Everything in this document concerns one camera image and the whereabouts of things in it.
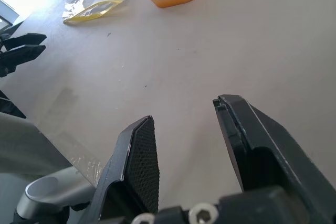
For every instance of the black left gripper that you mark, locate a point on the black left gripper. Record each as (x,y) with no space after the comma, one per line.
(5,70)

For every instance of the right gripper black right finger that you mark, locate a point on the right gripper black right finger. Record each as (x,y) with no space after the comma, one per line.
(267,140)

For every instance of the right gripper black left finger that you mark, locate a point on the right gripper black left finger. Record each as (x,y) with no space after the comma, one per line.
(143,161)

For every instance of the silver robot body part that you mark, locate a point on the silver robot body part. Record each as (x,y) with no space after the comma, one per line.
(52,195)

